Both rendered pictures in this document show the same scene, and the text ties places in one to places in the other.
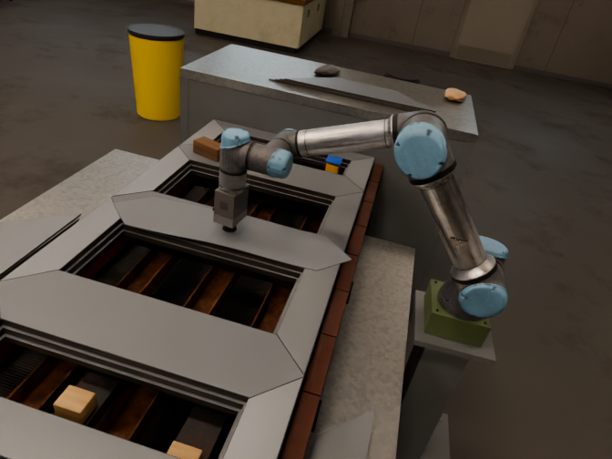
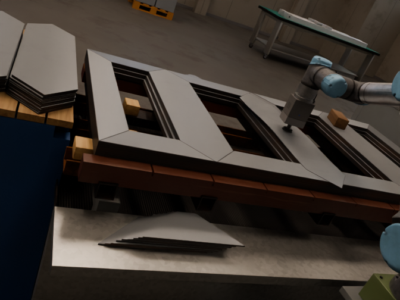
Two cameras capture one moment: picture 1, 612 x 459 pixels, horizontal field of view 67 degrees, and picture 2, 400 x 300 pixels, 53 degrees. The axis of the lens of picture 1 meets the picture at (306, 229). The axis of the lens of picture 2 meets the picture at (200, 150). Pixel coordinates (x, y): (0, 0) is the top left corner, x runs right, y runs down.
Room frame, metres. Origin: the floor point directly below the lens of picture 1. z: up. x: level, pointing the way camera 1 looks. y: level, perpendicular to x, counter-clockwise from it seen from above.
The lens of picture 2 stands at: (0.01, -0.85, 1.36)
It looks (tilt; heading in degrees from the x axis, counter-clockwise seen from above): 25 degrees down; 55
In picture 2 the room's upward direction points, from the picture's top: 23 degrees clockwise
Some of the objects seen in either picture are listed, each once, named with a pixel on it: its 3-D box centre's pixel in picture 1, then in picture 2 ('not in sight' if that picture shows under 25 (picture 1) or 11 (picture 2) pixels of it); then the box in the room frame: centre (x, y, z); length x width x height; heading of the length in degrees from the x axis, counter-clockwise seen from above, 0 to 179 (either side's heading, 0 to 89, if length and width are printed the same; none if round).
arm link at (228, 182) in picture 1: (233, 177); (307, 91); (1.14, 0.22, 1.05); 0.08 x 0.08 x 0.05
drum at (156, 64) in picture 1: (158, 73); not in sight; (4.05, 1.52, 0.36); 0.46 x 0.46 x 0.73
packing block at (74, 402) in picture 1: (76, 404); (131, 106); (0.55, 0.39, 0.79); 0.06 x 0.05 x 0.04; 81
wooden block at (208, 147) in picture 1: (209, 148); (337, 119); (1.61, 0.41, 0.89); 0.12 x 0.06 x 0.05; 64
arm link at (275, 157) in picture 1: (271, 158); (333, 84); (1.13, 0.12, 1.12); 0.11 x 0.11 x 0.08; 79
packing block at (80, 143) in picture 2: not in sight; (83, 148); (0.31, 0.08, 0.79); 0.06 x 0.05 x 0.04; 81
